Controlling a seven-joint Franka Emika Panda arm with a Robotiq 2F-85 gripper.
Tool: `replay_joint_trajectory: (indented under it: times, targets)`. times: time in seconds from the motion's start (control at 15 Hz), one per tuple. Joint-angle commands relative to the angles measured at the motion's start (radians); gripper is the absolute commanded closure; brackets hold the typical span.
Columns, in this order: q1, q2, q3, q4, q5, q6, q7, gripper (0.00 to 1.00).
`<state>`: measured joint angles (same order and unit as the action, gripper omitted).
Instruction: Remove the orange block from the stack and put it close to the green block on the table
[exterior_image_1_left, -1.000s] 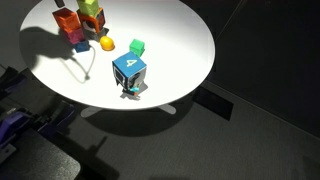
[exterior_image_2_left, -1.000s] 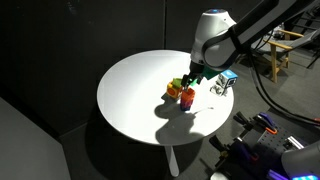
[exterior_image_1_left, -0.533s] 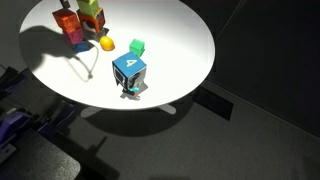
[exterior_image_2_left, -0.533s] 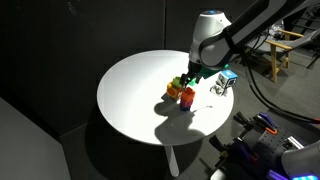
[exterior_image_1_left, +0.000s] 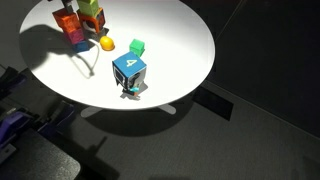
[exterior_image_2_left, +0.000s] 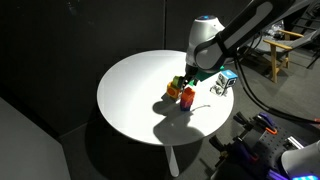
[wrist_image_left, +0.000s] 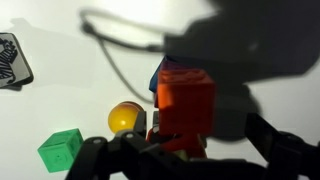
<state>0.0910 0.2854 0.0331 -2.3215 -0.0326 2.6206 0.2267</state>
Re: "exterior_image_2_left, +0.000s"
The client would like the purple clamp orange handle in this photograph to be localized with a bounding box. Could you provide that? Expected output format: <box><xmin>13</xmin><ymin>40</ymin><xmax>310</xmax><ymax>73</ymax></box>
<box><xmin>256</xmin><ymin>112</ymin><xmax>278</xmax><ymax>136</ymax></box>

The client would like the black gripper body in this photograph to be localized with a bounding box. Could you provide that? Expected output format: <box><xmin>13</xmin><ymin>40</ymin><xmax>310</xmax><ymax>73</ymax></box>
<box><xmin>183</xmin><ymin>63</ymin><xmax>201</xmax><ymax>83</ymax></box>

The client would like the silver metal rail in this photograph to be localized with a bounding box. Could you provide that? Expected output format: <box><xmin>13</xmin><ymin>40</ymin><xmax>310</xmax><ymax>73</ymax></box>
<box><xmin>286</xmin><ymin>134</ymin><xmax>306</xmax><ymax>151</ymax></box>

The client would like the blue number cube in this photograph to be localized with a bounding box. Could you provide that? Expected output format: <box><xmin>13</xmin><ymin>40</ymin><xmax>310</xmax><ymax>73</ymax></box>
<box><xmin>218</xmin><ymin>69</ymin><xmax>239</xmax><ymax>89</ymax></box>

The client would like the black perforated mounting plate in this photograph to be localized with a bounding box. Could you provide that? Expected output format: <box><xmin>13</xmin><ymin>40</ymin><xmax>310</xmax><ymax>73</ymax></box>
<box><xmin>213</xmin><ymin>126</ymin><xmax>320</xmax><ymax>180</ymax></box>

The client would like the grey cabinet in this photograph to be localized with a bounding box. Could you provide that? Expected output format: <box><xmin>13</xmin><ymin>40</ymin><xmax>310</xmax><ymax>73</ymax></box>
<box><xmin>0</xmin><ymin>96</ymin><xmax>72</xmax><ymax>180</ymax></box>

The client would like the magenta block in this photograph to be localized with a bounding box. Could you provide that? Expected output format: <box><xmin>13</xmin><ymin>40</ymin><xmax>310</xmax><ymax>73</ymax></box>
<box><xmin>180</xmin><ymin>99</ymin><xmax>195</xmax><ymax>108</ymax></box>

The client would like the black bar clamp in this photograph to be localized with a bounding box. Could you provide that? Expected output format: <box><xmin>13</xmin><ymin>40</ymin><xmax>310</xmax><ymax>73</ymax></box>
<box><xmin>233</xmin><ymin>112</ymin><xmax>264</xmax><ymax>134</ymax></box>

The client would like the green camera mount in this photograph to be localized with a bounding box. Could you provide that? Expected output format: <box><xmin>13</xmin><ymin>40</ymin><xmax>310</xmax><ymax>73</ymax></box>
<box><xmin>194</xmin><ymin>65</ymin><xmax>226</xmax><ymax>83</ymax></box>

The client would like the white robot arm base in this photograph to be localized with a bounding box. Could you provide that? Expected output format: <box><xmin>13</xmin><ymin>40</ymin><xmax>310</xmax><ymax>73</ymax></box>
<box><xmin>281</xmin><ymin>139</ymin><xmax>320</xmax><ymax>180</ymax></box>

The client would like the lime green block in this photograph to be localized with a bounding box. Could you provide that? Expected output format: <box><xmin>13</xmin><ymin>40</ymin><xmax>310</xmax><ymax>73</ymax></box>
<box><xmin>171</xmin><ymin>75</ymin><xmax>184</xmax><ymax>88</ymax></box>

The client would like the wooden chair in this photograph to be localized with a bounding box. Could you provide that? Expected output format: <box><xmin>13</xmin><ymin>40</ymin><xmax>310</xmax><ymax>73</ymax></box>
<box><xmin>263</xmin><ymin>28</ymin><xmax>320</xmax><ymax>84</ymax></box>

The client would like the purple bar clamp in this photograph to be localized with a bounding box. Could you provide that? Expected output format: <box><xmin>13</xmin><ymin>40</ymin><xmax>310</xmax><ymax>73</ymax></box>
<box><xmin>209</xmin><ymin>134</ymin><xmax>261</xmax><ymax>165</ymax></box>

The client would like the black cable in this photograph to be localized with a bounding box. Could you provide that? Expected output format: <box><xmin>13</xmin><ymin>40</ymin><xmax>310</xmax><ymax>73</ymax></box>
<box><xmin>233</xmin><ymin>49</ymin><xmax>320</xmax><ymax>125</ymax></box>

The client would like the orange picture cube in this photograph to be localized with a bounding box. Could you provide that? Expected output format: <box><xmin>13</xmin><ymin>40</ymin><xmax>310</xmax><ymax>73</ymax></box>
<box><xmin>166</xmin><ymin>82</ymin><xmax>183</xmax><ymax>100</ymax></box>

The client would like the orange block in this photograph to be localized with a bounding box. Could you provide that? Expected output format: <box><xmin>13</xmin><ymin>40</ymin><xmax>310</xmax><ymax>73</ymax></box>
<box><xmin>180</xmin><ymin>87</ymin><xmax>197</xmax><ymax>102</ymax></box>

